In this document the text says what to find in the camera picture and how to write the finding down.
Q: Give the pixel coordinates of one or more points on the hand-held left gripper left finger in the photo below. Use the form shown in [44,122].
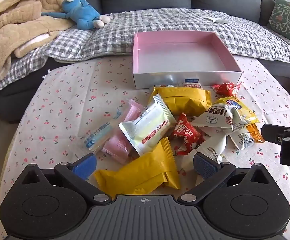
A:
[85,166]

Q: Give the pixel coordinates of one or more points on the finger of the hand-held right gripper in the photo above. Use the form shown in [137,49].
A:
[272,132]

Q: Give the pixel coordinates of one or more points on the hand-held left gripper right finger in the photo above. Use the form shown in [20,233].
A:
[206,166]

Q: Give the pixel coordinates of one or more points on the orange white snack packet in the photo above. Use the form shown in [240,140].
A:
[247,137]

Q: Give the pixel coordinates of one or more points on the clear blue-print snack packet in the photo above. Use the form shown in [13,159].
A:
[98,136]

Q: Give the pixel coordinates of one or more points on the pink snack packet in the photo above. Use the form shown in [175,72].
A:
[116,146]

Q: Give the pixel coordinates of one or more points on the white nut snack packet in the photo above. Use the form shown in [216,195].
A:
[215,121]

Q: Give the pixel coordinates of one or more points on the white green snack packet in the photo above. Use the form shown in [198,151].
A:
[147,127]

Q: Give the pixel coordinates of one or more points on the pink cardboard box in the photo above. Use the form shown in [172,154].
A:
[182,55]

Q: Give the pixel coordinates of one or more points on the cherry print tablecloth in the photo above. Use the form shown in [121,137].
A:
[60,105]

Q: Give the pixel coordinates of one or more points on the green patterned cushion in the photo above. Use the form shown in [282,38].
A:
[288,22]

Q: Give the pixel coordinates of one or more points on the white paper pack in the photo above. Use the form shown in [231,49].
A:
[218,20]

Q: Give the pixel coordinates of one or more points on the grey checked quilt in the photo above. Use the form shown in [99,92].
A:
[160,22]

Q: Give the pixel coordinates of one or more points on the blue plush toy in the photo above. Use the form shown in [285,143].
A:
[82,12]

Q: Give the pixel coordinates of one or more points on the beige fleece blanket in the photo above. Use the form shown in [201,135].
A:
[17,22]

